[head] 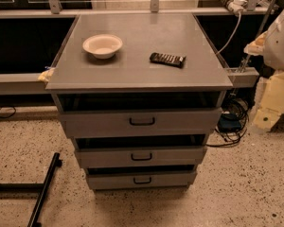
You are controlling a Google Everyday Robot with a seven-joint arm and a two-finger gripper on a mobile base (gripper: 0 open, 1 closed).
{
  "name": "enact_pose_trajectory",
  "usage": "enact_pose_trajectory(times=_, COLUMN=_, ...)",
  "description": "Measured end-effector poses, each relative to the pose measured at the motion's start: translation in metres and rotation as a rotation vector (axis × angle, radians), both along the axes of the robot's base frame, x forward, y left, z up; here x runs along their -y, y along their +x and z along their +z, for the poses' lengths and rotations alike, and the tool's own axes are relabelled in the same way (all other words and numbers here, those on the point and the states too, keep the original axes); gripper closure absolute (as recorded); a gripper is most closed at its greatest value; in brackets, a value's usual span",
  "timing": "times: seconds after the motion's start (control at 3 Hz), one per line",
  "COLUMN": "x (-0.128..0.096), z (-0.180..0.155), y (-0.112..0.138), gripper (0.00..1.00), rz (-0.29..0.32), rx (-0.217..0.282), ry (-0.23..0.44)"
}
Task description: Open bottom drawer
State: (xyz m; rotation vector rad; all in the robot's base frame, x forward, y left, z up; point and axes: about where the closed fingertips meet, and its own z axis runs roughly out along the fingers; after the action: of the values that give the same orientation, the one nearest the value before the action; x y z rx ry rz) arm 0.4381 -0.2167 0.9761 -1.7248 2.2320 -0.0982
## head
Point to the thin metal rod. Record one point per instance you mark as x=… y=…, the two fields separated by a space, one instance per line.
x=262 y=26

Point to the grey drawer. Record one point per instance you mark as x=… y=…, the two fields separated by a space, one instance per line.
x=139 y=123
x=130 y=157
x=142 y=181

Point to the black floor stand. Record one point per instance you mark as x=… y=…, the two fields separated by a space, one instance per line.
x=40 y=189

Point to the blue box on floor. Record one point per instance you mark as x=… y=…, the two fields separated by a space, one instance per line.
x=229 y=122

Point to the grey drawer cabinet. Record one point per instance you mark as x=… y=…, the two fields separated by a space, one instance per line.
x=128 y=80

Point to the grey metal rail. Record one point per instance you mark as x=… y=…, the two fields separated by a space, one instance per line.
x=21 y=84

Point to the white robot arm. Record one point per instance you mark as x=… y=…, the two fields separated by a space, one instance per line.
x=270 y=45

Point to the white power strip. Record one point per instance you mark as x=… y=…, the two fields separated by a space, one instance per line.
x=235 y=6

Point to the black remote control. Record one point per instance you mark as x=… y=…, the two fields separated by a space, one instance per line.
x=167 y=59

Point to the white paper bowl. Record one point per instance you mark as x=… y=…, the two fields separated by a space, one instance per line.
x=102 y=46

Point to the yellow tape piece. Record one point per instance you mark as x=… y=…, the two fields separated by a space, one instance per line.
x=46 y=75

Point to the grey top drawer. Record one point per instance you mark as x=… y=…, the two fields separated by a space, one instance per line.
x=139 y=123

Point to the grey middle drawer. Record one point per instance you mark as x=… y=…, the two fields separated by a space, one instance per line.
x=130 y=157

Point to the grey bottom drawer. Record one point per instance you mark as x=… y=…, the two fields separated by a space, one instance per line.
x=142 y=181

